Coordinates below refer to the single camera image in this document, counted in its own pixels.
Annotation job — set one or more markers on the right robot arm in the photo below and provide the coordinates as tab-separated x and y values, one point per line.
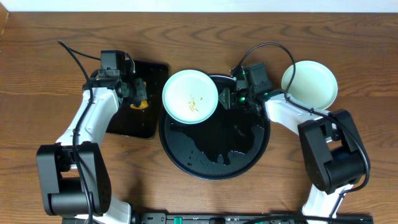
335	159

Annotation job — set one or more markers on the orange sponge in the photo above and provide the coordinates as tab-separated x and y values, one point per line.
139	106

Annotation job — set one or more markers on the rectangular black tray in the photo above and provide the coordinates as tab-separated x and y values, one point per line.
142	123

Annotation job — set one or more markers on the mint plate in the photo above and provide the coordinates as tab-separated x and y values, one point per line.
190	96
313	84

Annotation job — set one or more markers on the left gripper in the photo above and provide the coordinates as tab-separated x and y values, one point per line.
138	93

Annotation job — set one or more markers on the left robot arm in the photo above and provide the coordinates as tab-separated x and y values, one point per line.
74	182

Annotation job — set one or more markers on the round black tray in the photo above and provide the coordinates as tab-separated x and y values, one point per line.
226	145

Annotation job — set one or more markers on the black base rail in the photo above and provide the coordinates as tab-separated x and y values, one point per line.
276	218

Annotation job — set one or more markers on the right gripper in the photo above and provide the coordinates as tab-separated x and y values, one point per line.
229	96

